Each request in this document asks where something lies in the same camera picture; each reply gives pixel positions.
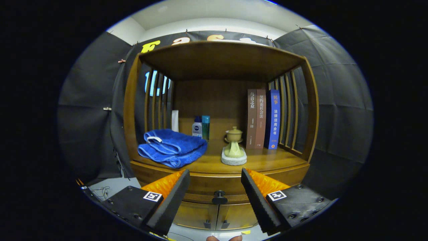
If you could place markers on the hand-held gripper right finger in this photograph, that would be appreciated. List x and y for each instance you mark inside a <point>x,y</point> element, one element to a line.
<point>259,204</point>

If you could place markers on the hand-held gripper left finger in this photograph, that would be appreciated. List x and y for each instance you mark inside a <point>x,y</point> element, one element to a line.
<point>169,207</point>

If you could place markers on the wooden drawer with black knob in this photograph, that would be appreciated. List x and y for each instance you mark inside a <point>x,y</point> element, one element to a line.
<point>214,185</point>

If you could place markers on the pale green brush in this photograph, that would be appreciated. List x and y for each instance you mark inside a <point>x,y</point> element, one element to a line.
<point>234,155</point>

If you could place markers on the wooden cabinet door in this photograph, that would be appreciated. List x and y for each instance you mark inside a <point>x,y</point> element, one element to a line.
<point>235,216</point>
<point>195,216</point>

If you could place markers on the wooden countertop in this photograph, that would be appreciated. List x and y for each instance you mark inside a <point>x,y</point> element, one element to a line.
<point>267,159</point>

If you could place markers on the wooden cabinet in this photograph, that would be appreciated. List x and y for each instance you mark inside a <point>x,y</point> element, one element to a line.
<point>217,60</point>

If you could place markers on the folded blue towel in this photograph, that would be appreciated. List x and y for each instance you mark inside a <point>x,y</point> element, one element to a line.
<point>174,147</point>

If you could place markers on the beige lidded tea cup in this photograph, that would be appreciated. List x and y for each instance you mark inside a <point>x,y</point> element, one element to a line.
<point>234,134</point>

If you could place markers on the white and blue lotion bottle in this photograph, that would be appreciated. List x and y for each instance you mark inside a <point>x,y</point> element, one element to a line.
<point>197,129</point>

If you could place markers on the reddish brown book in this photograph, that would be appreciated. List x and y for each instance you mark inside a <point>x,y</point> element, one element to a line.
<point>261,120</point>

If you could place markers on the dark brown book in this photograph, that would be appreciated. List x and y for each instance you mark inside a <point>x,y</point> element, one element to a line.
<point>251,120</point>

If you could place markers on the blue book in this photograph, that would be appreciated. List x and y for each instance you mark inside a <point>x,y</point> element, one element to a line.
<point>274,120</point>

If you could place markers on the white tube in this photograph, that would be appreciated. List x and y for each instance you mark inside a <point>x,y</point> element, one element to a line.
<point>175,121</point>

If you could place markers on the teal bottle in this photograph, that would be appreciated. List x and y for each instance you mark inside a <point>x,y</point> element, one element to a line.
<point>206,129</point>

